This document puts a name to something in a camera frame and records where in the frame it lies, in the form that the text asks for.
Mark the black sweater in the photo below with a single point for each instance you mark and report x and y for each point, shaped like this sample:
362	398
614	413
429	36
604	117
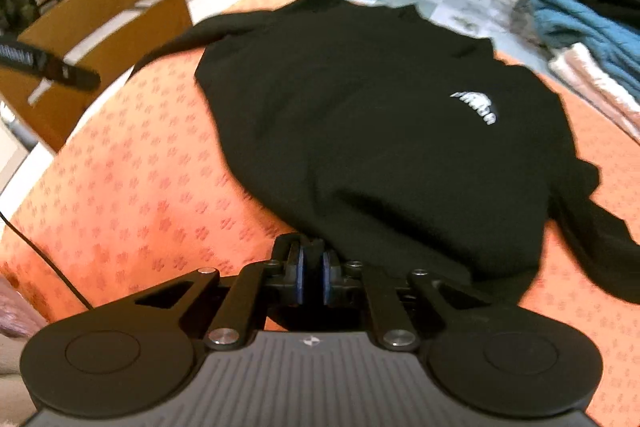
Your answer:
403	144

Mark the teal knitted sweater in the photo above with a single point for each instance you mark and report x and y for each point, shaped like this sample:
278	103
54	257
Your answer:
561	23

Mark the floral checked tablecloth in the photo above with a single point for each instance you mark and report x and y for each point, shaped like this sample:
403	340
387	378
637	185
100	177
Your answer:
507	23

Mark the orange patterned table mat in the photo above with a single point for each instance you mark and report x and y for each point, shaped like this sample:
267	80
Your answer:
141	194

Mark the wooden chair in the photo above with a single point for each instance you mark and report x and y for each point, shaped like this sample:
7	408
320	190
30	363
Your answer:
107	36

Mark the pink white folded towel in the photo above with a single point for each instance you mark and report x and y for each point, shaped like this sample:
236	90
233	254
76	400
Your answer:
576	67

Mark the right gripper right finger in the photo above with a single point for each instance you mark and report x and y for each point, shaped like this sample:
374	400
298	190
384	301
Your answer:
331	275

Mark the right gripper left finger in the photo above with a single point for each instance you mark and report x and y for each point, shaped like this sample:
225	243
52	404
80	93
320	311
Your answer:
288	251

